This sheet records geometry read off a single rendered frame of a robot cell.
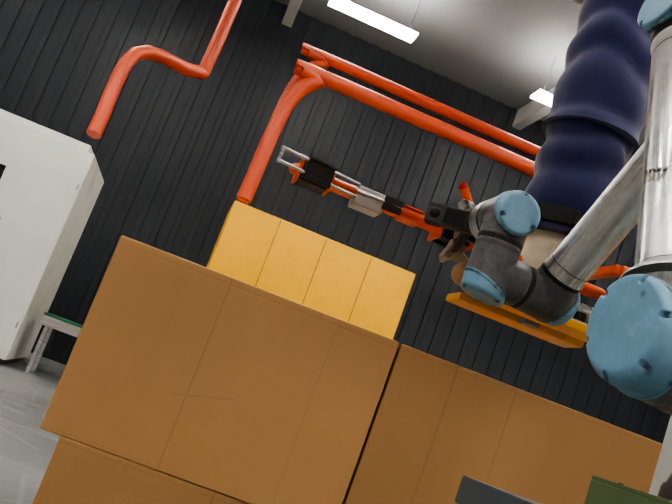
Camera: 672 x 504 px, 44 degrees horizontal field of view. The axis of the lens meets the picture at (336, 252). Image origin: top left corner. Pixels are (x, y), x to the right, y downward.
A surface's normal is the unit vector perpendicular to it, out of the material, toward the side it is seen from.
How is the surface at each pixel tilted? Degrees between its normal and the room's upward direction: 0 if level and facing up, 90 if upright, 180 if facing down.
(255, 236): 90
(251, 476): 90
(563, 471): 90
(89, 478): 90
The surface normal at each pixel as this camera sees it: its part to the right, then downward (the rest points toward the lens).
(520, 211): 0.23, -0.18
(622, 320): -0.88, -0.33
